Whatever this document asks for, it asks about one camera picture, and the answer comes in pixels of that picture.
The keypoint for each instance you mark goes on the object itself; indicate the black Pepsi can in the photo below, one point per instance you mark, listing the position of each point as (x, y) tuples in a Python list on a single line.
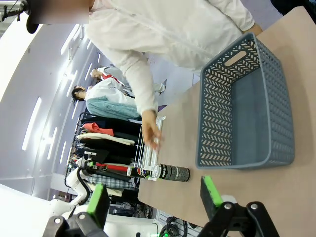
[(135, 172), (172, 172)]

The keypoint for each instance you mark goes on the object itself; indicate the black-haired mannequin in teal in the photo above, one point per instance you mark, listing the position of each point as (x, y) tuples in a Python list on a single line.
[(108, 103)]

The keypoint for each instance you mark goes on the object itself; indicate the mannequin in grey red top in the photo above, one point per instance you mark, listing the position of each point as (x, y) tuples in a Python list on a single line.
[(111, 74)]

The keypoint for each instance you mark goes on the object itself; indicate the red hanging garment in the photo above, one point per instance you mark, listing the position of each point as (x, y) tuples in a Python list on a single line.
[(111, 167)]

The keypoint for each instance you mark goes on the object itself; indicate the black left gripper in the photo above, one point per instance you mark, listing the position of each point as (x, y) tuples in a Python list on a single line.
[(98, 168)]

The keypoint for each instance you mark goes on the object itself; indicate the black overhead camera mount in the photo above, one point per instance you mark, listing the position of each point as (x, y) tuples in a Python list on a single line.
[(30, 24)]

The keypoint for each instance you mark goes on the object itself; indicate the person in white jacket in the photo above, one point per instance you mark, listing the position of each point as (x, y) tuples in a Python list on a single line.
[(172, 29)]

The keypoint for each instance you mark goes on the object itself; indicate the white can dispenser rack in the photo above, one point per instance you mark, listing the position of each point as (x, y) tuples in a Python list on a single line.
[(150, 158)]

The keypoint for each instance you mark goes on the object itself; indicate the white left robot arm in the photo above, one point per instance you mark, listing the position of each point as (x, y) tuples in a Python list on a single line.
[(74, 182)]

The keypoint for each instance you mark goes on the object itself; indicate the long ceiling light strip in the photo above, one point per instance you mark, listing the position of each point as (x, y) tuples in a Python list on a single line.
[(71, 39), (32, 123)]

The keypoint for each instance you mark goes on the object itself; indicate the person's left hand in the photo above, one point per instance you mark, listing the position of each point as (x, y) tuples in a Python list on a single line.
[(256, 29)]

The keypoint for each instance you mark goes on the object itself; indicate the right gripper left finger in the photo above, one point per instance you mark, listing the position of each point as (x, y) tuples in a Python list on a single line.
[(98, 205)]

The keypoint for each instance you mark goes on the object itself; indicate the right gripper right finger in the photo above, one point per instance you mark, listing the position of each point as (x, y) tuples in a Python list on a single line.
[(209, 195)]

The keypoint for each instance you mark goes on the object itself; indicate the black metal clothes rack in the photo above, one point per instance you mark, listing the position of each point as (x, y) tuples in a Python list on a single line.
[(81, 118)]

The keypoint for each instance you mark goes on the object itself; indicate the cream hanging garment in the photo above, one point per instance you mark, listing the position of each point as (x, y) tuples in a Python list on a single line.
[(106, 138)]

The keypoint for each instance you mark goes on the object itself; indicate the person's right forearm white sleeve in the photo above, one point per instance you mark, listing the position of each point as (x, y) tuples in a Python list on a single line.
[(140, 84)]

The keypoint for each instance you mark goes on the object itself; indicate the orange hanging garment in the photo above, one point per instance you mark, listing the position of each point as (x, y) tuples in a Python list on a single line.
[(98, 129)]

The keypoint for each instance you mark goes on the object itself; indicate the person's right hand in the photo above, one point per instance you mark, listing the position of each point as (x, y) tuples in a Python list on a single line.
[(150, 128)]

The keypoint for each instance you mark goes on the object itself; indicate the dark blue plastic basket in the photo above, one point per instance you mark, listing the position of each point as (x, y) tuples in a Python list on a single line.
[(249, 118)]

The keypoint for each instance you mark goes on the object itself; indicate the plaid hanging garment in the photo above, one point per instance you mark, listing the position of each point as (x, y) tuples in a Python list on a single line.
[(111, 182)]

